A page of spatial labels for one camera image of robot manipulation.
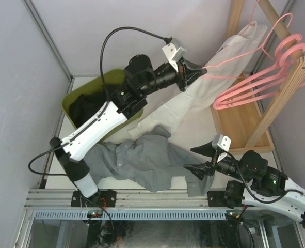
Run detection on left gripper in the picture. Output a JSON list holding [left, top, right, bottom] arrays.
[[139, 56, 206, 97]]

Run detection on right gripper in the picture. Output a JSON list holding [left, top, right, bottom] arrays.
[[183, 141, 250, 183]]

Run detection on white shirt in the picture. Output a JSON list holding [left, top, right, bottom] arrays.
[[127, 21, 268, 139]]

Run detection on grey shirt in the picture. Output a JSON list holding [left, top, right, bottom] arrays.
[[84, 125, 214, 197]]

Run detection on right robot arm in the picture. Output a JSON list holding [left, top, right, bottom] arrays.
[[184, 135, 305, 229]]

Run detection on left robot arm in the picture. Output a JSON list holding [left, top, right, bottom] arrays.
[[50, 54, 207, 207]]

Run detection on wooden clothes rack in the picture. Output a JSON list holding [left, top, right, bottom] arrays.
[[213, 1, 305, 153]]

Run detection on green plastic basket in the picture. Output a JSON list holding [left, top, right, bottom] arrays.
[[62, 69, 143, 143]]

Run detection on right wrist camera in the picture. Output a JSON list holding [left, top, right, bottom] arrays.
[[212, 134, 232, 163]]

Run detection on right camera cable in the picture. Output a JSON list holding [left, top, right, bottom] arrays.
[[226, 151, 305, 204]]

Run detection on camera cable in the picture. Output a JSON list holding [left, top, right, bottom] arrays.
[[28, 26, 172, 176], [226, 151, 305, 204]]

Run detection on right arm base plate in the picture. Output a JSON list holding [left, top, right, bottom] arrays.
[[207, 190, 228, 207]]

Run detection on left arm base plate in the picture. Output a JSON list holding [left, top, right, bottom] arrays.
[[71, 190, 117, 208]]

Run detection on slotted cable duct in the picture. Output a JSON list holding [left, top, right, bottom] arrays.
[[35, 209, 227, 221]]

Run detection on left camera cable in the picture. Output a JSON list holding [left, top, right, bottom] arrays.
[[28, 26, 172, 176]]

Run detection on aluminium frame rail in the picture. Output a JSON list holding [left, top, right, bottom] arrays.
[[24, 189, 208, 210]]

